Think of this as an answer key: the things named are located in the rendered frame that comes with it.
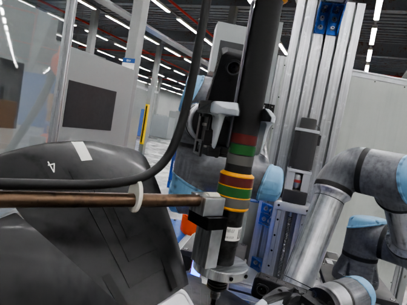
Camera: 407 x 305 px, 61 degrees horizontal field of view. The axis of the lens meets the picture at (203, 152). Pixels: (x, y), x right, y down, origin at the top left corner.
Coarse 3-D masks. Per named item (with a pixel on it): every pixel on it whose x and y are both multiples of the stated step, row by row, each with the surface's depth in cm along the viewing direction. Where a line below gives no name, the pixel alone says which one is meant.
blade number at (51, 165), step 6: (54, 156) 41; (42, 162) 40; (48, 162) 40; (54, 162) 41; (48, 168) 40; (54, 168) 40; (60, 168) 41; (48, 174) 40; (54, 174) 40; (60, 174) 40
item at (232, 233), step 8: (232, 216) 42; (240, 216) 42; (232, 224) 42; (240, 224) 42; (224, 232) 42; (232, 232) 42; (240, 232) 43; (224, 240) 42; (232, 240) 42; (224, 248) 42; (232, 248) 42; (224, 256) 42; (232, 256) 43; (224, 264) 42; (232, 264) 43; (208, 280) 44; (216, 288) 43; (224, 288) 43
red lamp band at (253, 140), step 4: (232, 132) 42; (232, 136) 42; (236, 136) 41; (240, 136) 41; (244, 136) 41; (248, 136) 41; (252, 136) 41; (256, 136) 42; (232, 140) 42; (236, 140) 41; (240, 140) 41; (244, 140) 41; (248, 140) 41; (252, 140) 41; (256, 140) 42; (244, 144) 41; (248, 144) 41; (252, 144) 41; (256, 144) 42
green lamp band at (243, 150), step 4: (232, 144) 42; (236, 144) 41; (228, 148) 42; (232, 148) 42; (236, 148) 41; (240, 148) 41; (244, 148) 41; (248, 148) 41; (252, 148) 41; (232, 152) 42; (236, 152) 41; (240, 152) 41; (244, 152) 41; (248, 152) 41; (252, 152) 42; (252, 156) 42
